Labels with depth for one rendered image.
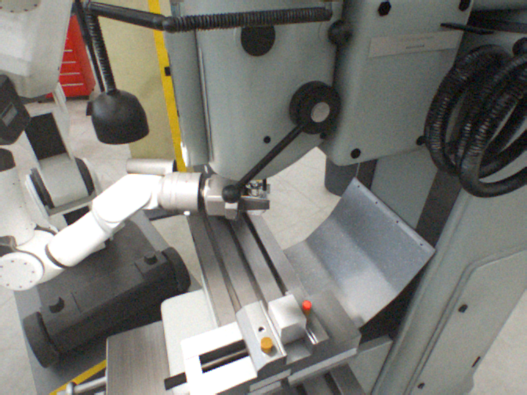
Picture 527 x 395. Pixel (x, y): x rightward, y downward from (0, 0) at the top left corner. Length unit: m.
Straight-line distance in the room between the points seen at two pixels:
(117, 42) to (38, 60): 1.53
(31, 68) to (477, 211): 0.88
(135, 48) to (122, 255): 1.26
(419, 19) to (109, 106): 0.42
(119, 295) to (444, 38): 1.27
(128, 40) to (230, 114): 1.82
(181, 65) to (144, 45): 1.77
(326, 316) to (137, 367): 0.54
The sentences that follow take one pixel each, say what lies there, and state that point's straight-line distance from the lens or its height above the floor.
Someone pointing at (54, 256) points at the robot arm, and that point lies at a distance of 0.76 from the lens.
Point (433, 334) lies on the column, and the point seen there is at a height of 0.79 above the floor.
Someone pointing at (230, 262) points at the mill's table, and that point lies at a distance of 0.93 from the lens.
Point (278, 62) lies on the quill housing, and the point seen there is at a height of 1.52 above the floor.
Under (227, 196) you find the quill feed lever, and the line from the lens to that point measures 0.47.
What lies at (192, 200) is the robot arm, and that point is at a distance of 0.64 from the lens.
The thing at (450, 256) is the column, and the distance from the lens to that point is 0.85.
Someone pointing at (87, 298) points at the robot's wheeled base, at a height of 0.59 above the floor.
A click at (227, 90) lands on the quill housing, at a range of 0.46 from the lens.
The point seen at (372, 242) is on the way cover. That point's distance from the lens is 0.93.
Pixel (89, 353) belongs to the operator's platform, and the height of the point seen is 0.40.
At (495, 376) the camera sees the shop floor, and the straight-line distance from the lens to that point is 2.12.
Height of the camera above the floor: 1.63
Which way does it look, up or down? 36 degrees down
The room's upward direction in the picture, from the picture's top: straight up
